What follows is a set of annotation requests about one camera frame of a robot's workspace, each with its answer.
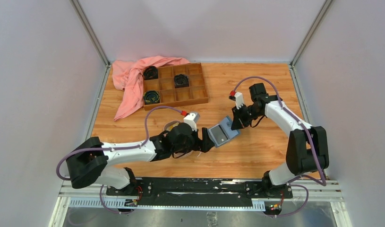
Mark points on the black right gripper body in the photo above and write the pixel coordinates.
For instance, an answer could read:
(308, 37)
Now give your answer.
(247, 114)

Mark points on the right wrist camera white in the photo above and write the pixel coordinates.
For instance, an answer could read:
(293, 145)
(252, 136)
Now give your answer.
(237, 97)

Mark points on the wooden compartment tray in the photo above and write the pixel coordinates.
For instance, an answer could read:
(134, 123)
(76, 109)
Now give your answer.
(195, 94)

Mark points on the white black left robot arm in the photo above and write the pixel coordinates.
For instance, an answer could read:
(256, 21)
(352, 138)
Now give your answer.
(94, 161)

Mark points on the teal leather card holder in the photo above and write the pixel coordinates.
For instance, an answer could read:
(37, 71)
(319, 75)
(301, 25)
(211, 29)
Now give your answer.
(222, 133)

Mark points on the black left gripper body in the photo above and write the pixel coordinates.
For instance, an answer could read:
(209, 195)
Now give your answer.
(192, 143)

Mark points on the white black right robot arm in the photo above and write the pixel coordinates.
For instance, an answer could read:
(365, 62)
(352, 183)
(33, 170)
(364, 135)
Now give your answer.
(307, 148)

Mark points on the aluminium frame rail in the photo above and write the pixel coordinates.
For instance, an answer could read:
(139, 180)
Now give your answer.
(304, 192)

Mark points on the pink cloth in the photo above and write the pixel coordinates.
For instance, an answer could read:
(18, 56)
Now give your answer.
(127, 76)

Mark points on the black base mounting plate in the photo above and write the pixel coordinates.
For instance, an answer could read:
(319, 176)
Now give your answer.
(200, 192)

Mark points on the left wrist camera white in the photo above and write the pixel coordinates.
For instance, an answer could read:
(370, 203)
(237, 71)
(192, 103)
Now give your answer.
(191, 119)

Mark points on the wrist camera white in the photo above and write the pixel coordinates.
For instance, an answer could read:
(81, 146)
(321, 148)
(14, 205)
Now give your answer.
(191, 119)
(237, 97)

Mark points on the rolled dark dotted tie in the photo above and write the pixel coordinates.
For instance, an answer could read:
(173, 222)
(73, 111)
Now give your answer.
(181, 80)

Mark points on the rolled black tie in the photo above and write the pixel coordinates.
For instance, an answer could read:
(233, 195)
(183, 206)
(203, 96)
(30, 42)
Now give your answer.
(150, 73)

